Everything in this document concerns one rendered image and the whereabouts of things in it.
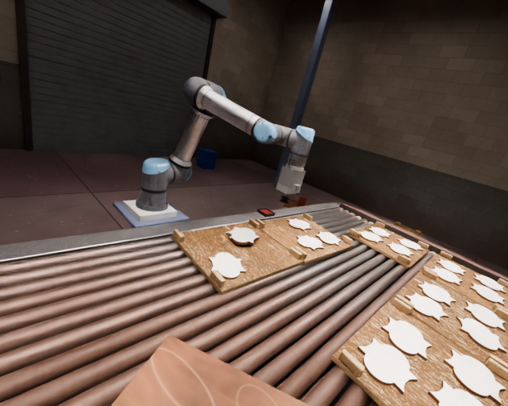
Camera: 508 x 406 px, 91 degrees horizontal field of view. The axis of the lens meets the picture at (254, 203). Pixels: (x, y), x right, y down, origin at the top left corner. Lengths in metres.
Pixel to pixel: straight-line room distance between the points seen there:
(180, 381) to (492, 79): 6.10
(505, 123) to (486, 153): 0.51
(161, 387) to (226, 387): 0.10
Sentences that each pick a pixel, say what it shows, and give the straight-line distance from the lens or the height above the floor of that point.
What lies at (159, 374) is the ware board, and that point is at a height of 1.04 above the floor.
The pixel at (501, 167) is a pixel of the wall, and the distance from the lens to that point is 5.99.
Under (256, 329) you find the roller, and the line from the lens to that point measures 0.74.
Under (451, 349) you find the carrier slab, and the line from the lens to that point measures 1.05.
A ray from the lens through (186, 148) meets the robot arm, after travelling 1.28.
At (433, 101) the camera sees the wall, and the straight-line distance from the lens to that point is 6.16.
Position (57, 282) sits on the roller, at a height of 0.91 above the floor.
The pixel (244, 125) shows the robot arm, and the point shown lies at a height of 1.39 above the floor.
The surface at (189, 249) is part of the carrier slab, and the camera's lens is 0.94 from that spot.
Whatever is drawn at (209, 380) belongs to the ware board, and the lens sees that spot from 0.49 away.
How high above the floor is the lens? 1.45
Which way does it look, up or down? 20 degrees down
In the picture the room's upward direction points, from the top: 15 degrees clockwise
